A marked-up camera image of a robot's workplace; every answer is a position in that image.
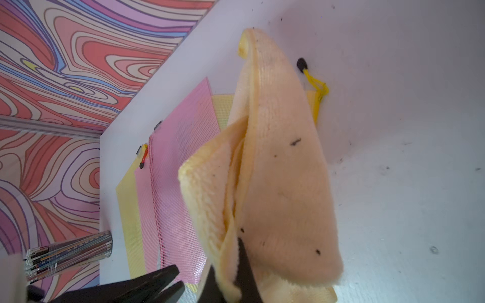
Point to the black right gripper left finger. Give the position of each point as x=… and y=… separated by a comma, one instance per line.
x=208, y=290

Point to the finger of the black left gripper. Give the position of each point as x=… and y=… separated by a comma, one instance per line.
x=169, y=295
x=135, y=290

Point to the yellow microfiber cloth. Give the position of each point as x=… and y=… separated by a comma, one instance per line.
x=264, y=179

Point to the pink mesh document bag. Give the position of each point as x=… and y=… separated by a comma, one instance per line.
x=186, y=129

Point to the aluminium frame rail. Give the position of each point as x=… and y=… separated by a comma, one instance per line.
x=46, y=128

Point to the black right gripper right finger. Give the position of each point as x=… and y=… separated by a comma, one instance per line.
x=245, y=278

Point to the pale yellow document bag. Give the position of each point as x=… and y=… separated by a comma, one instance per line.
x=127, y=199

